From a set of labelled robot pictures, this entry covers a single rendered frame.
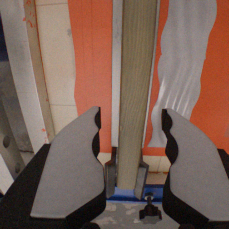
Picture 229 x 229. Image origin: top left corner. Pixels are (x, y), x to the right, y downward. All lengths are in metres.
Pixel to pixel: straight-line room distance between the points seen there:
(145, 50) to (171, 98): 0.15
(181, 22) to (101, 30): 0.11
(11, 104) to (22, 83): 1.41
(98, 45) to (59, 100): 0.12
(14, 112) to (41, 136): 1.41
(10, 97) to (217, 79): 1.56
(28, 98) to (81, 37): 0.13
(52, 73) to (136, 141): 0.18
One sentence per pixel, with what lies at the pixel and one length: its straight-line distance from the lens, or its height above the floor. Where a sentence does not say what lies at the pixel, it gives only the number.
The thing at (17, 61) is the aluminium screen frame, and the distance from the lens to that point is 0.29.
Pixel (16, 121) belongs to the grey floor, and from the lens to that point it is 1.79.
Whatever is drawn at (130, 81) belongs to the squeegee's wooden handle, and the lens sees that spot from 0.18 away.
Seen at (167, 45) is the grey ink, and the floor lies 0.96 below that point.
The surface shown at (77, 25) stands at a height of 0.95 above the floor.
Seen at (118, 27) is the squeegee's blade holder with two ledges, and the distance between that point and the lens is 0.23.
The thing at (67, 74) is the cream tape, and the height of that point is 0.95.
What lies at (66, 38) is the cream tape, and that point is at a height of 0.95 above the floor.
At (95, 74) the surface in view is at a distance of 0.29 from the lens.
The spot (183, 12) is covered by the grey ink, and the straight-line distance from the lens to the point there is 0.28.
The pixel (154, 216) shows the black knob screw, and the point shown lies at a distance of 0.37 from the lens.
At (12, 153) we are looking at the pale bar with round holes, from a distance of 0.37.
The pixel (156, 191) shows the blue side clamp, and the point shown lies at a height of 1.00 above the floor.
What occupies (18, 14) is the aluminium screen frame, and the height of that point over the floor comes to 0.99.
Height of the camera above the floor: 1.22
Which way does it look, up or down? 58 degrees down
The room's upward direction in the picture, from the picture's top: 173 degrees counter-clockwise
